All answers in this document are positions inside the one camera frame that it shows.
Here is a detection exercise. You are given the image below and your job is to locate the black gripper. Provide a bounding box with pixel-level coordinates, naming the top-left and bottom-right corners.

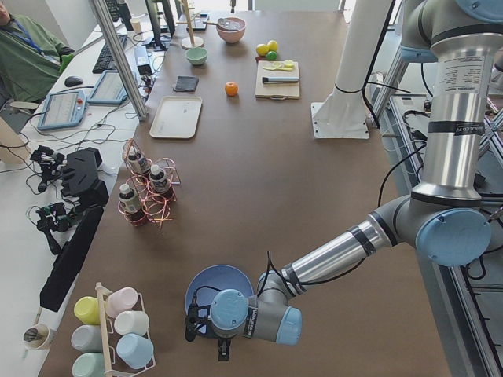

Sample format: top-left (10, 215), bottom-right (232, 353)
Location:
top-left (185, 302), bottom-right (231, 361)

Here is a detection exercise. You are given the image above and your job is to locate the blue plate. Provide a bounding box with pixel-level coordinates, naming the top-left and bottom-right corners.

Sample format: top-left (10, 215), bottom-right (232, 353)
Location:
top-left (185, 265), bottom-right (255, 313)

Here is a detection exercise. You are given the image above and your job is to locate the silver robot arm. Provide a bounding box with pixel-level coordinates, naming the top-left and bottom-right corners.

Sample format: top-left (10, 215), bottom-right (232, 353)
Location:
top-left (185, 1), bottom-right (502, 361)

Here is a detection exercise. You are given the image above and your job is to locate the blue cup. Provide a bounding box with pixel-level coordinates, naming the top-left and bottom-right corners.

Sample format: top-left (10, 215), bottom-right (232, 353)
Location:
top-left (116, 333), bottom-right (154, 369)

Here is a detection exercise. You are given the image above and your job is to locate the white cup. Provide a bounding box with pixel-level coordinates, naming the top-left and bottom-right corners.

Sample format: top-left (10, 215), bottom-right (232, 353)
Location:
top-left (114, 310), bottom-right (150, 336)

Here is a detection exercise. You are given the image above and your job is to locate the pink cup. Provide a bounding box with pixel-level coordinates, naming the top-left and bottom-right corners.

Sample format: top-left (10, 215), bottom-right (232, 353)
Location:
top-left (105, 287), bottom-right (138, 318)

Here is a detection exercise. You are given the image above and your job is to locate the white cup rack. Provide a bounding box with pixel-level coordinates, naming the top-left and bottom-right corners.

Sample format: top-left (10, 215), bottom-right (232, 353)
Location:
top-left (95, 282), bottom-right (156, 377)

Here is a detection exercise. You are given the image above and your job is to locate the grey cup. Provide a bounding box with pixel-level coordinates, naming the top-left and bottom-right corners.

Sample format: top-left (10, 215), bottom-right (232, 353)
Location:
top-left (71, 324), bottom-right (102, 353)

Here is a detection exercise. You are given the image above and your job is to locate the green cup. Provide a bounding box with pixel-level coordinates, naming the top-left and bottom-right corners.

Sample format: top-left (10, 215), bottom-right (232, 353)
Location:
top-left (72, 353), bottom-right (105, 377)

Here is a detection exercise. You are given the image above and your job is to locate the yellow cup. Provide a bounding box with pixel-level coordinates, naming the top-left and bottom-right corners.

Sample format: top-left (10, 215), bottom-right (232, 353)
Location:
top-left (74, 296), bottom-right (100, 325)

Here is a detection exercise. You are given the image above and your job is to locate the tea bottle three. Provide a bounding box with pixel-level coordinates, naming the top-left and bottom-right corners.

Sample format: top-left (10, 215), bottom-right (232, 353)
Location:
top-left (119, 183), bottom-right (147, 226)

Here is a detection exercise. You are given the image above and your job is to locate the tea bottle two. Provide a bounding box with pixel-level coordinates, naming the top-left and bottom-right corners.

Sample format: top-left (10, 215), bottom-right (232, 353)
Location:
top-left (149, 164), bottom-right (173, 198)

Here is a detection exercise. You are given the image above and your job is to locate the paper cup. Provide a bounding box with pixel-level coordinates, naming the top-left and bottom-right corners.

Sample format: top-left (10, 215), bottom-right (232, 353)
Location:
top-left (23, 324), bottom-right (56, 350)

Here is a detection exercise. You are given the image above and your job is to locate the tea bottle one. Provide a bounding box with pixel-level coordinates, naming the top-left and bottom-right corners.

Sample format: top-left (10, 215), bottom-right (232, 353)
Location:
top-left (127, 149), bottom-right (150, 175)

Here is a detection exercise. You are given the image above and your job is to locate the cream serving tray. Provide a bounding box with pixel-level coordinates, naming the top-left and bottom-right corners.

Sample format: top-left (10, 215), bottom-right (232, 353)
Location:
top-left (149, 96), bottom-right (203, 139)

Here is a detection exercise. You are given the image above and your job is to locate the orange fruit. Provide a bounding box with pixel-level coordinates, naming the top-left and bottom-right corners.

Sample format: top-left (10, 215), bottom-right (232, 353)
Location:
top-left (224, 81), bottom-right (239, 97)

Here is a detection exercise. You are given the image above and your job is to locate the grey folded cloth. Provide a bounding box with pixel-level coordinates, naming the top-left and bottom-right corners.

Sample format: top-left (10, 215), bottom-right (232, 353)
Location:
top-left (173, 75), bottom-right (199, 93)

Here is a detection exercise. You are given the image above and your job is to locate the steel muddler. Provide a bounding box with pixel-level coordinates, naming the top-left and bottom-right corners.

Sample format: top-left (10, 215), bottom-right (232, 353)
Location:
top-left (262, 76), bottom-right (299, 84)

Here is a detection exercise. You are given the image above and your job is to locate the wooden cutting board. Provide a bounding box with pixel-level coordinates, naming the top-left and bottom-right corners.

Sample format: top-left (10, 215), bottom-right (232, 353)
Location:
top-left (255, 60), bottom-right (300, 100)

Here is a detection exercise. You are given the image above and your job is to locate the blue teach pendant far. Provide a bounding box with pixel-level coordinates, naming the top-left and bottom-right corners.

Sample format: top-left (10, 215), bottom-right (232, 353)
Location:
top-left (87, 70), bottom-right (127, 106)

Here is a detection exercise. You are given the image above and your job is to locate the blue teach pendant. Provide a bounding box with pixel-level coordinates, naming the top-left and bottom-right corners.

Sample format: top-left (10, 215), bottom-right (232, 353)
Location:
top-left (37, 90), bottom-right (86, 130)
top-left (87, 70), bottom-right (127, 106)

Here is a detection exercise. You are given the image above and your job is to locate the blue teach pendant near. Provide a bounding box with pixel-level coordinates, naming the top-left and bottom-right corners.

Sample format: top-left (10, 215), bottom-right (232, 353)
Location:
top-left (37, 90), bottom-right (86, 130)

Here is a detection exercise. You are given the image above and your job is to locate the yellow plastic knife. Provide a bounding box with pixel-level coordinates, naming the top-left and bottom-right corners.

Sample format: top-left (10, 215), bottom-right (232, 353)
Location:
top-left (263, 60), bottom-right (296, 71)

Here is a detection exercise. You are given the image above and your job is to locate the green bowl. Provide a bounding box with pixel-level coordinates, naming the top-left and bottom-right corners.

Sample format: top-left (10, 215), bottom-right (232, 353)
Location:
top-left (185, 47), bottom-right (207, 66)

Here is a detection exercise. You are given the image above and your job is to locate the green lime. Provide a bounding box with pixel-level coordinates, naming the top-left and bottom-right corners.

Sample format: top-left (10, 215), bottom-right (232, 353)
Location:
top-left (265, 51), bottom-right (277, 61)

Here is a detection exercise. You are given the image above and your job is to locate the yellow lemon front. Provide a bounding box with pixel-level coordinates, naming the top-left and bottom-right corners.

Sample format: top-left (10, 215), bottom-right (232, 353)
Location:
top-left (255, 44), bottom-right (270, 57)

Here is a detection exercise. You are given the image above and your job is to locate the yellow lemon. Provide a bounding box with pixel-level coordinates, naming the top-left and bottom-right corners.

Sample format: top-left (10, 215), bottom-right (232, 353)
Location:
top-left (267, 40), bottom-right (278, 52)
top-left (255, 44), bottom-right (270, 57)

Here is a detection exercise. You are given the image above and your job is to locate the yellow lemon back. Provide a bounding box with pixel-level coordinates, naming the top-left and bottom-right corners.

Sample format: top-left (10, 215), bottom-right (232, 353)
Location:
top-left (267, 40), bottom-right (278, 52)

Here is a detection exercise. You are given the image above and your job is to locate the black computer mouse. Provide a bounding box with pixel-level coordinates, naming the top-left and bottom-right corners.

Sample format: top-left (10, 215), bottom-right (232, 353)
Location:
top-left (64, 76), bottom-right (83, 88)

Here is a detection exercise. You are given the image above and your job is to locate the wooden mug tree stand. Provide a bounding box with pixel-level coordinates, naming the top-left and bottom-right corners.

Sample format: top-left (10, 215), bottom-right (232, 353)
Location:
top-left (180, 0), bottom-right (204, 50)

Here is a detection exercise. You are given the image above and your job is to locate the black keyboard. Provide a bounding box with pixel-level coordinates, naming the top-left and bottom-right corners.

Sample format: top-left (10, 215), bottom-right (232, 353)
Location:
top-left (92, 35), bottom-right (128, 74)

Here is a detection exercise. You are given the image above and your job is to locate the pink bowl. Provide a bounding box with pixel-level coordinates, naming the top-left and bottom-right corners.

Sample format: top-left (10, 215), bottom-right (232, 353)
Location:
top-left (216, 17), bottom-right (246, 44)

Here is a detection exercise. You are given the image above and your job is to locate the metal ice scoop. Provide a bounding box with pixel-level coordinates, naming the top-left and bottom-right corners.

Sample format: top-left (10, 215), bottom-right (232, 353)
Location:
top-left (204, 17), bottom-right (244, 31)

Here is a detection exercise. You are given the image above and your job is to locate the black monitor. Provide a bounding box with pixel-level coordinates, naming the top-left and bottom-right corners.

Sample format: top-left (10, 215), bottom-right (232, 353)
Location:
top-left (143, 0), bottom-right (175, 51)

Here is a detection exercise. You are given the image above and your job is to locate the person in green jacket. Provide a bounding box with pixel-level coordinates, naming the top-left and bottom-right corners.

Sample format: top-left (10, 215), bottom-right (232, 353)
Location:
top-left (1, 3), bottom-right (75, 103)

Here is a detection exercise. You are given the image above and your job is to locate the copper wire bottle rack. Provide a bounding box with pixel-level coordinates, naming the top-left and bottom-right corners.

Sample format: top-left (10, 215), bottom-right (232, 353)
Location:
top-left (122, 139), bottom-right (181, 228)

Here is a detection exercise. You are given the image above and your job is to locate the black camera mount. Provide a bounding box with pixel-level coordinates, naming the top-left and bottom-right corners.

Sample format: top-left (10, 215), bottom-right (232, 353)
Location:
top-left (37, 147), bottom-right (109, 312)

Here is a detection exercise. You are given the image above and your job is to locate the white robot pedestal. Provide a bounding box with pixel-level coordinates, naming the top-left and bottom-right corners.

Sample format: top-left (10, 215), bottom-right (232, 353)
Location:
top-left (311, 0), bottom-right (394, 140)

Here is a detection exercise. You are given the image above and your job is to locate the aluminium frame post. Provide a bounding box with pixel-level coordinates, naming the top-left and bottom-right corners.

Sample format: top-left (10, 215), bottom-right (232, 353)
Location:
top-left (89, 0), bottom-right (148, 121)

